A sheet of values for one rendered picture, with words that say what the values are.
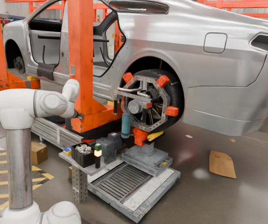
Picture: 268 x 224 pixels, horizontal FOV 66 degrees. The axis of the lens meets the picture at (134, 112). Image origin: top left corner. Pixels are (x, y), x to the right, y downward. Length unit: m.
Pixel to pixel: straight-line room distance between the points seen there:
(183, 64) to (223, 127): 0.64
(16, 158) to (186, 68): 1.45
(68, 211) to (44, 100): 0.54
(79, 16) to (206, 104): 1.31
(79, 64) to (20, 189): 1.21
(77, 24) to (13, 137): 1.21
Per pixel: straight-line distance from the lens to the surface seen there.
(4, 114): 1.03
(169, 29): 1.98
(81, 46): 1.96
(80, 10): 1.96
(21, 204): 1.15
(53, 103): 0.96
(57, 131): 2.65
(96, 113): 2.24
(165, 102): 1.90
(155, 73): 2.02
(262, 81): 1.80
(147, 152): 2.40
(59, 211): 1.14
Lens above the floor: 1.44
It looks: 19 degrees down
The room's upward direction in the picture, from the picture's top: 4 degrees clockwise
